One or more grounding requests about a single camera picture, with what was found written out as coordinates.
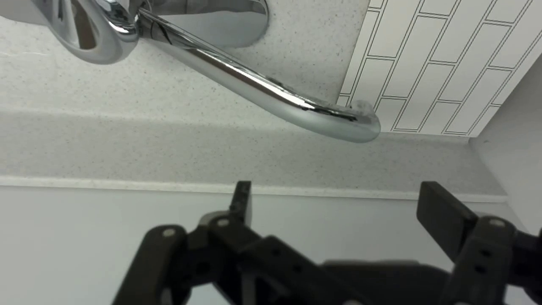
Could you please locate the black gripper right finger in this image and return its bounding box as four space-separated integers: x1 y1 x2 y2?
417 182 542 305

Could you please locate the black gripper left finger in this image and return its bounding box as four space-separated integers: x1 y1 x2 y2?
112 182 317 305

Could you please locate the chrome sink faucet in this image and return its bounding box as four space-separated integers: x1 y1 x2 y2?
31 0 381 143

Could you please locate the white tile pattern mat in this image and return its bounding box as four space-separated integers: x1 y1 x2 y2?
337 0 542 137

